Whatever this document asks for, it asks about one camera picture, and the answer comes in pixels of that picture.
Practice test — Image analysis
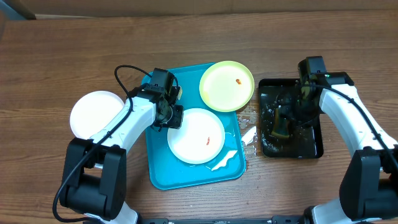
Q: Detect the green yellow sponge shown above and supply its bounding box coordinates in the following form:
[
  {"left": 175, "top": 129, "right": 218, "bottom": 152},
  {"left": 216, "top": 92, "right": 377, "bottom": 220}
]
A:
[{"left": 271, "top": 107, "right": 290, "bottom": 139}]

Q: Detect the white plate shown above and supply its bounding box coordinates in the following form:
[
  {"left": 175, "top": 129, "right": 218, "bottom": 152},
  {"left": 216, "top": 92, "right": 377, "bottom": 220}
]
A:
[
  {"left": 70, "top": 91, "right": 124, "bottom": 139},
  {"left": 167, "top": 108, "right": 225, "bottom": 165}
]

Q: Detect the light green plate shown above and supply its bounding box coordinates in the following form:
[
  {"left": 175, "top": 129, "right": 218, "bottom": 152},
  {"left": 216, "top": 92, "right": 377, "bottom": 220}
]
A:
[{"left": 199, "top": 61, "right": 254, "bottom": 112}]

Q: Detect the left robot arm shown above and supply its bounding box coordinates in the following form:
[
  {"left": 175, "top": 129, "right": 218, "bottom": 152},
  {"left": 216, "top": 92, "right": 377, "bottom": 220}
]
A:
[{"left": 52, "top": 68, "right": 183, "bottom": 223}]

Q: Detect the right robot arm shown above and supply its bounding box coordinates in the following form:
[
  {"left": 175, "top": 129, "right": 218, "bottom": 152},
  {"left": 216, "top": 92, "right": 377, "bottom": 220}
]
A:
[{"left": 271, "top": 56, "right": 397, "bottom": 223}]

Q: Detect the black rectangular tray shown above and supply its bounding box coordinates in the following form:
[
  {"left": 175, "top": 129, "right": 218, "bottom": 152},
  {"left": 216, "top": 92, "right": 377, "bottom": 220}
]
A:
[{"left": 258, "top": 78, "right": 323, "bottom": 159}]

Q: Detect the teal plastic tray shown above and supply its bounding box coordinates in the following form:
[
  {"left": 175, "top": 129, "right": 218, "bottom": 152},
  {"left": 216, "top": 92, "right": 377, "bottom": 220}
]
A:
[{"left": 146, "top": 63, "right": 246, "bottom": 190}]

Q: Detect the white foam blob on table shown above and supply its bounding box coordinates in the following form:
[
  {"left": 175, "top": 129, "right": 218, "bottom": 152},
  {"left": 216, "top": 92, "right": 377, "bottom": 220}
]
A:
[{"left": 241, "top": 126, "right": 257, "bottom": 146}]

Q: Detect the white soap smear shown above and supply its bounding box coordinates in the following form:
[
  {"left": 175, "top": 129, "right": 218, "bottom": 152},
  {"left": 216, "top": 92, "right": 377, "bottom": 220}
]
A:
[{"left": 211, "top": 150, "right": 237, "bottom": 171}]

